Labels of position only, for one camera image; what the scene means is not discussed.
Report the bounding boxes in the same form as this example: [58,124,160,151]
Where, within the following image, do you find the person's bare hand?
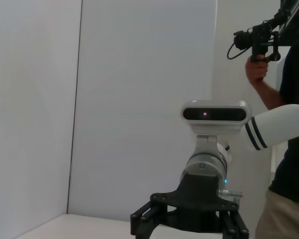
[245,54,269,82]

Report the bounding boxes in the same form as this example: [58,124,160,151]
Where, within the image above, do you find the black teleoperation handle rig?
[226,0,299,80]

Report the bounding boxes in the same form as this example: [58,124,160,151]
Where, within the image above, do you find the person in dark shirt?
[255,37,299,239]

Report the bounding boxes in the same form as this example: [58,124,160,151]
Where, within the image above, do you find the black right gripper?
[130,173,251,239]

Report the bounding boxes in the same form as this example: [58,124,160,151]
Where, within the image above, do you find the person's bare forearm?
[249,77,287,111]

